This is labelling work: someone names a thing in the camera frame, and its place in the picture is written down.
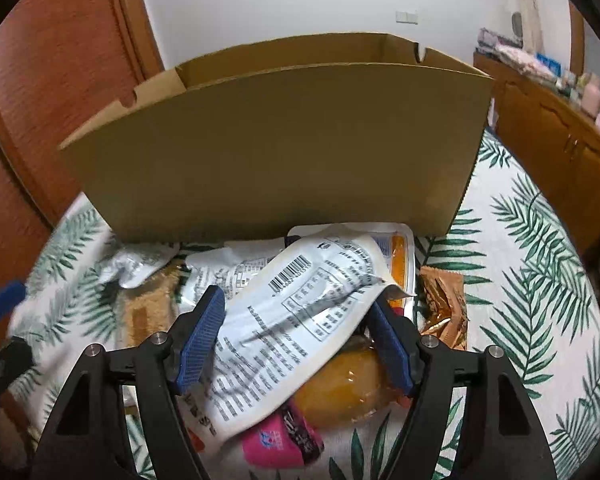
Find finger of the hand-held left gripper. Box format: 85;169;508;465
0;281;27;328
0;337;35;411

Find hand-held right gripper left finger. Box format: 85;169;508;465
30;285;227;480

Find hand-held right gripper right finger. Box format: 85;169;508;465
365;297;556;480

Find white barcode snack packet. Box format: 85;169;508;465
175;224;417;453

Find brown cardboard box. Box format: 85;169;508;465
57;32;496;246

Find clear packet of orange food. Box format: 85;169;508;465
292;335;413;428

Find brown textured snack packet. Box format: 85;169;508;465
115;260;196;351

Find white printed snack packet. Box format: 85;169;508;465
182;240;286;311

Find golden brown snack packet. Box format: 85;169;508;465
417;266;470;352

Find white orange snack packet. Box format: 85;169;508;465
286;222;417;306

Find silver snack packet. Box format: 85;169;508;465
97;242;181;291

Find pink black snack packet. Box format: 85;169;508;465
240;402;326;471

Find leaf-print bedsheet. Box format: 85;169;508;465
7;130;600;480

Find wooden louvered wardrobe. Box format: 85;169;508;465
0;0;126;286

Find wooden cabinet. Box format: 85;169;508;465
472;52;600;261

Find wooden door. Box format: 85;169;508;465
105;0;166;78

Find floral folded cloth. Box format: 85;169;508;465
495;42;556;83

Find small green containers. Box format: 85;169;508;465
557;72;583;98

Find pink bottle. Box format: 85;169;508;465
580;72;600;116

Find blue box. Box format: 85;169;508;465
536;52;563;76

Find purple grey pack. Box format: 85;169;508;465
477;27;523;53

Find pale curtain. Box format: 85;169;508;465
510;0;542;56

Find wooden door frame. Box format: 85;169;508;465
567;0;588;81

